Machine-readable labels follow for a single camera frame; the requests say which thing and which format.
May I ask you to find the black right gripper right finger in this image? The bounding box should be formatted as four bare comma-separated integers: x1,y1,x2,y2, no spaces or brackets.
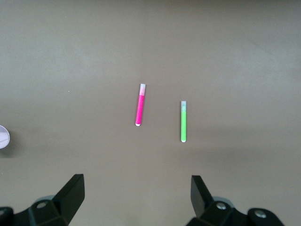
185,175,285,226

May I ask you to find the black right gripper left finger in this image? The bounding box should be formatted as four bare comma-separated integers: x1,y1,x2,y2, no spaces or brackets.
14,173,85,226

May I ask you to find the pink highlighter pen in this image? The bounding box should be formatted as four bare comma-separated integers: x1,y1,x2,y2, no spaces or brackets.
135,83,148,127

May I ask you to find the pink translucent pen holder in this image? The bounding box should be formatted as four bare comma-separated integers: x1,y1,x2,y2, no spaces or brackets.
0,125,11,150

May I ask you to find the green highlighter pen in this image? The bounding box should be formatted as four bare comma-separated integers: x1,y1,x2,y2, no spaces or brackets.
180,101,188,143

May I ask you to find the brown table cover mat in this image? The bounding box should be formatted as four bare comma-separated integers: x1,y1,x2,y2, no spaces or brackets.
0,0,301,226

